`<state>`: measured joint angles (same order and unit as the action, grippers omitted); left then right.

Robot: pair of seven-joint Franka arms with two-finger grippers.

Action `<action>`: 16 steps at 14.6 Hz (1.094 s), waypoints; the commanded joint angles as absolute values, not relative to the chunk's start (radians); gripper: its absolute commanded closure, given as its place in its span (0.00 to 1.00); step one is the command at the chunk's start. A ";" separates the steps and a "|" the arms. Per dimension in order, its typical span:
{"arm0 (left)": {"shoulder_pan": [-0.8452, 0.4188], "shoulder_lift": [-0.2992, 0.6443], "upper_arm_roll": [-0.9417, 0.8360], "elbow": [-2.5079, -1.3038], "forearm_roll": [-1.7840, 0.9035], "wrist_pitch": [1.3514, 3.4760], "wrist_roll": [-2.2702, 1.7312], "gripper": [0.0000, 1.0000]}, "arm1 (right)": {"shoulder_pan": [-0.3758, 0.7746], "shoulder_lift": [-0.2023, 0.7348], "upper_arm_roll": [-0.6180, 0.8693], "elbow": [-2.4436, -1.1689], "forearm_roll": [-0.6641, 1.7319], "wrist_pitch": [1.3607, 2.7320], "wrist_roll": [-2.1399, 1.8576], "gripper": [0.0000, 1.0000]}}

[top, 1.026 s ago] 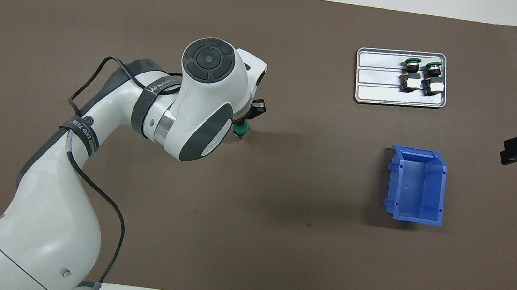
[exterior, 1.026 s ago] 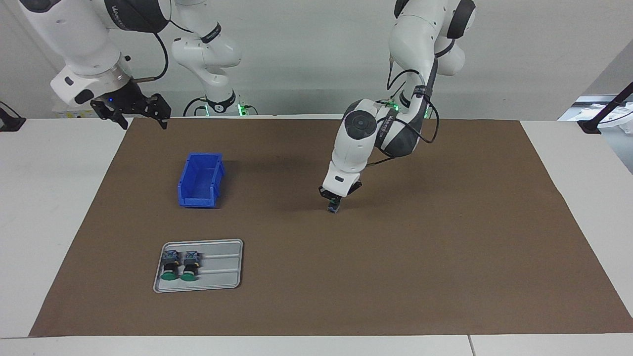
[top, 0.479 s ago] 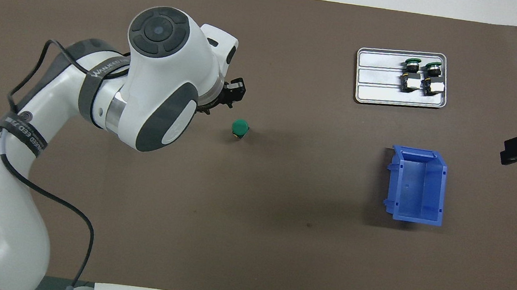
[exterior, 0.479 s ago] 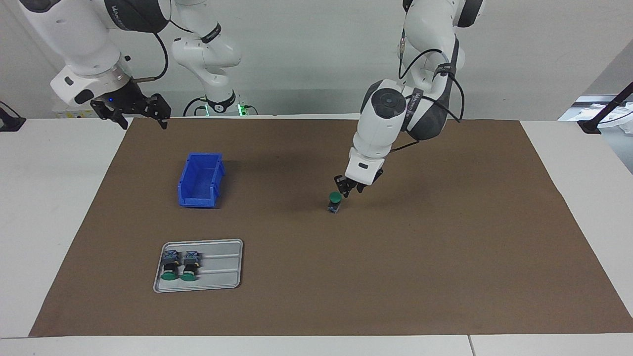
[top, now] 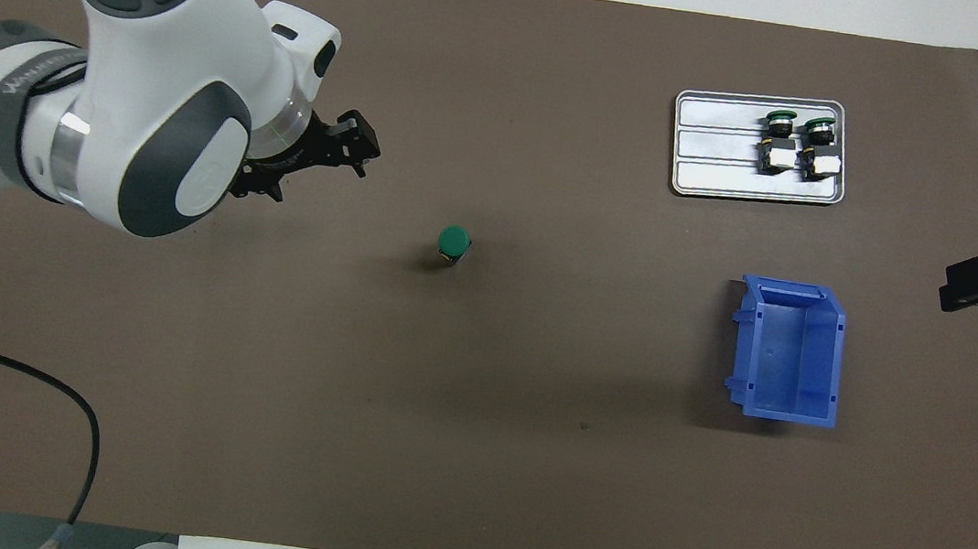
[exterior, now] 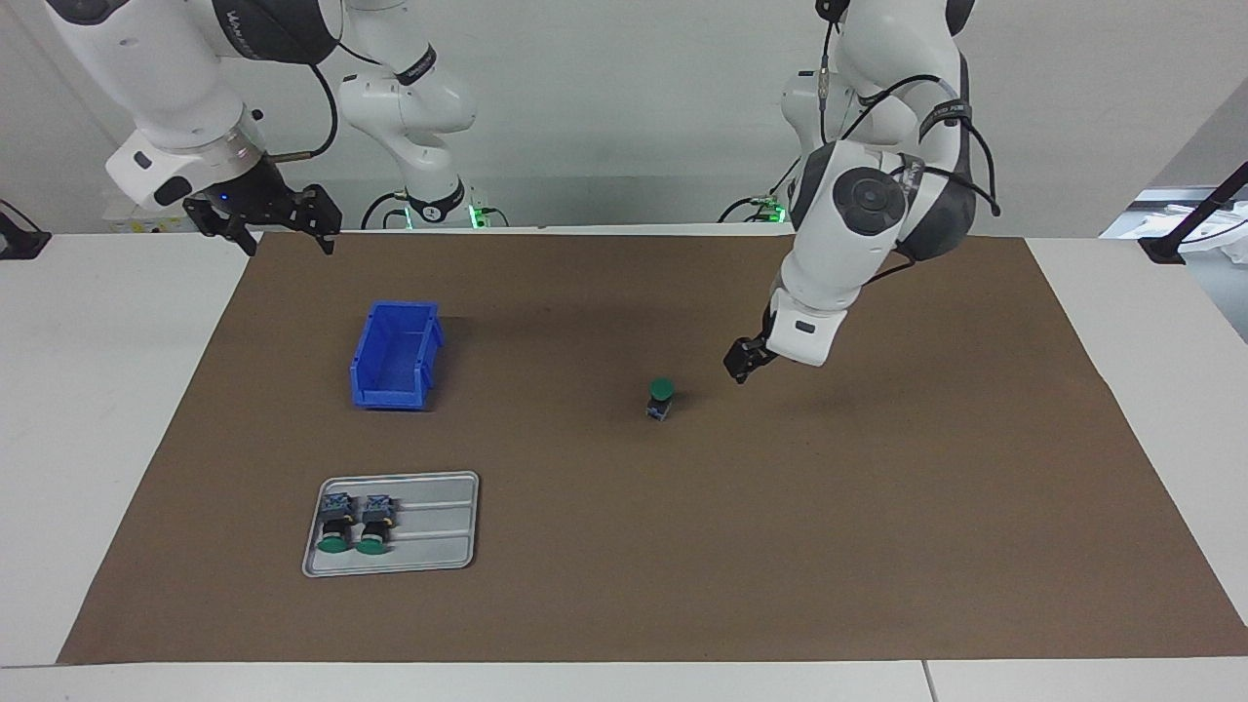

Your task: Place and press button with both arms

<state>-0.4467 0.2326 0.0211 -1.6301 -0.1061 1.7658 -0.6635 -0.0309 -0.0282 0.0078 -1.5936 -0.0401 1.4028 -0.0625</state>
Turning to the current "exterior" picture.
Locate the white background clutter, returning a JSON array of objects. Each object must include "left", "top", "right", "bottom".
[{"left": 1102, "top": 187, "right": 1248, "bottom": 264}]

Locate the grey metal tray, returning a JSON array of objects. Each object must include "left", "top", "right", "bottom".
[{"left": 301, "top": 471, "right": 481, "bottom": 579}]

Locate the brown table mat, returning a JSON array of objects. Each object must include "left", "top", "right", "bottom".
[{"left": 57, "top": 231, "right": 1248, "bottom": 666}]

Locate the white cardboard box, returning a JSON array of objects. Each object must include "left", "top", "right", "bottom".
[{"left": 105, "top": 210, "right": 196, "bottom": 235}]

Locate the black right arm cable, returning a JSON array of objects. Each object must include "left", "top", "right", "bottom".
[{"left": 261, "top": 29, "right": 391, "bottom": 162}]

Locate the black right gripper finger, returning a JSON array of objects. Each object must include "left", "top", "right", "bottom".
[
  {"left": 205, "top": 216, "right": 261, "bottom": 258},
  {"left": 297, "top": 185, "right": 344, "bottom": 257}
]

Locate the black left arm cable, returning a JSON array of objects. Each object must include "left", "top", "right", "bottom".
[{"left": 819, "top": 0, "right": 1001, "bottom": 217}]

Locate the black clamp stand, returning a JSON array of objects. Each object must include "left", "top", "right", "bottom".
[
  {"left": 0, "top": 200, "right": 52, "bottom": 260},
  {"left": 1139, "top": 161, "right": 1248, "bottom": 266}
]

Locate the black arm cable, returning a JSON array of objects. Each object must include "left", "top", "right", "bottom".
[
  {"left": 819, "top": 0, "right": 1001, "bottom": 217},
  {"left": 261, "top": 29, "right": 391, "bottom": 162}
]

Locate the black base cable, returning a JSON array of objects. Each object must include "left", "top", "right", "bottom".
[
  {"left": 719, "top": 193, "right": 786, "bottom": 223},
  {"left": 361, "top": 190, "right": 410, "bottom": 230}
]

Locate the blue plastic bin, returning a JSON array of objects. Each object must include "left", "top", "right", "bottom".
[{"left": 350, "top": 300, "right": 445, "bottom": 411}]

